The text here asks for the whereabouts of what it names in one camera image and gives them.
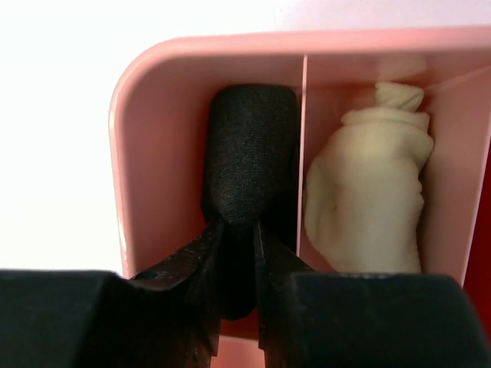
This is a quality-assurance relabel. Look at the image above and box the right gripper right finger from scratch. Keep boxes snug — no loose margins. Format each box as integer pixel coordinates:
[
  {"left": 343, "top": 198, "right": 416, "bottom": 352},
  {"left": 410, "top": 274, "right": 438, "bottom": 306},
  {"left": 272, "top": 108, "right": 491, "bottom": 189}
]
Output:
[{"left": 254, "top": 225, "right": 490, "bottom": 367}]

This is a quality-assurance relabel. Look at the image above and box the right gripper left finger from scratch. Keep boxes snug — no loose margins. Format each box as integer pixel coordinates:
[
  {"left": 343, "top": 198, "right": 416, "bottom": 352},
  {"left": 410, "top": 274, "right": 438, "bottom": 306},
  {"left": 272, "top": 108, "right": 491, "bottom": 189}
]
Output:
[{"left": 1, "top": 220, "right": 223, "bottom": 367}]

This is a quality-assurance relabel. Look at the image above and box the pale yellow sock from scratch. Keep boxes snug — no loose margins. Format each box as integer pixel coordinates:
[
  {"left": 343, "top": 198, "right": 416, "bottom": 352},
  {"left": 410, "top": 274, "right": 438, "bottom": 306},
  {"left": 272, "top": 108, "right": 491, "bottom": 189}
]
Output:
[{"left": 304, "top": 82, "right": 434, "bottom": 273}]

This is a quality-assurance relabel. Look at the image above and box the black sock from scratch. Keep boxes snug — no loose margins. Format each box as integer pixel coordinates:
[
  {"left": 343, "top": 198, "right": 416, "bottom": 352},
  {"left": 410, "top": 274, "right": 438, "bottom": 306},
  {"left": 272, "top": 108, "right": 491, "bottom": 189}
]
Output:
[{"left": 201, "top": 84, "right": 300, "bottom": 320}]

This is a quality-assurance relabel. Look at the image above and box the red rolled sock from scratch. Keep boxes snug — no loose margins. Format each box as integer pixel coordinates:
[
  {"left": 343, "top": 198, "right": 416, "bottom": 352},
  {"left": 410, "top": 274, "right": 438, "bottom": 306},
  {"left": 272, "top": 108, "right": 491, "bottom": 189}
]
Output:
[{"left": 464, "top": 159, "right": 491, "bottom": 337}]

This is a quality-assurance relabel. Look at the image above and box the pink divided organizer box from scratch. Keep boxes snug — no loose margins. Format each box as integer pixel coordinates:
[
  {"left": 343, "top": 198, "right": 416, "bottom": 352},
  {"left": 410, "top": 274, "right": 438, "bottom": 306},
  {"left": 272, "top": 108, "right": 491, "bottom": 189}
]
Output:
[{"left": 109, "top": 27, "right": 490, "bottom": 367}]

